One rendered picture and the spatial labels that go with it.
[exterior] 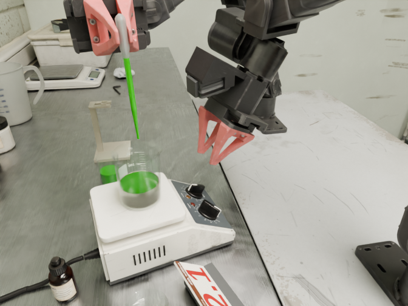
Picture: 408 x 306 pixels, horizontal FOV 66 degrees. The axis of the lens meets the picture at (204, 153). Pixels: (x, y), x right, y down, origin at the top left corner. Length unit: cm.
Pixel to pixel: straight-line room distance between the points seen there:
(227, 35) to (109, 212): 31
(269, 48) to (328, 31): 167
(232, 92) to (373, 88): 204
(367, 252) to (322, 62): 172
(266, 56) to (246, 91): 6
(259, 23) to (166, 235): 31
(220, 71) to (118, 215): 24
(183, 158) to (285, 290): 38
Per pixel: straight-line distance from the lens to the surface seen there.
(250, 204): 60
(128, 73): 39
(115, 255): 45
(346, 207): 65
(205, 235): 48
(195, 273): 46
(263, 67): 47
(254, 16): 44
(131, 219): 45
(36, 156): 83
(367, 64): 235
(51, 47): 150
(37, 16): 187
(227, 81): 43
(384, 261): 56
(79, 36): 46
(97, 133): 75
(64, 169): 76
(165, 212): 45
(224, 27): 52
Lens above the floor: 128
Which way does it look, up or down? 31 degrees down
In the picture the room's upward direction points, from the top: straight up
